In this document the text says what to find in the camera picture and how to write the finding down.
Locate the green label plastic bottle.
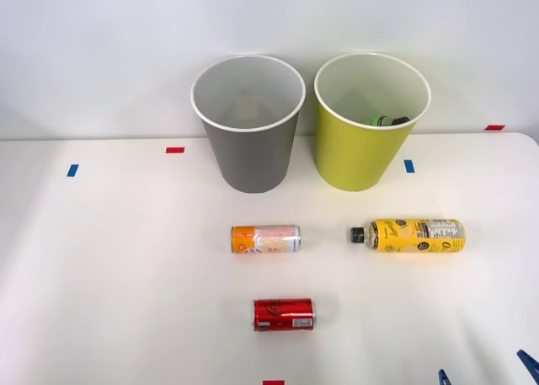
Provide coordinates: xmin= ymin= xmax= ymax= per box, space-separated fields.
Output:
xmin=360 ymin=114 xmax=412 ymax=128

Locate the yellow label plastic bottle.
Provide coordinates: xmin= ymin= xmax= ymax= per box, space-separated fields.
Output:
xmin=349 ymin=217 xmax=467 ymax=254

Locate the red drink can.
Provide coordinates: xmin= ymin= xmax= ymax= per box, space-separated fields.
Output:
xmin=253 ymin=297 xmax=318 ymax=333

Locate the orange and white drink can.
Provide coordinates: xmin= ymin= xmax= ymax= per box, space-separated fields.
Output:
xmin=230 ymin=223 xmax=302 ymax=254

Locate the yellow-green plastic waste bin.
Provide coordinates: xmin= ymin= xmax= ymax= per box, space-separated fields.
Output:
xmin=313 ymin=52 xmax=433 ymax=193

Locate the grey plastic waste bin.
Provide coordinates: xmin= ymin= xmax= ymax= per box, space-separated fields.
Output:
xmin=189 ymin=54 xmax=307 ymax=195

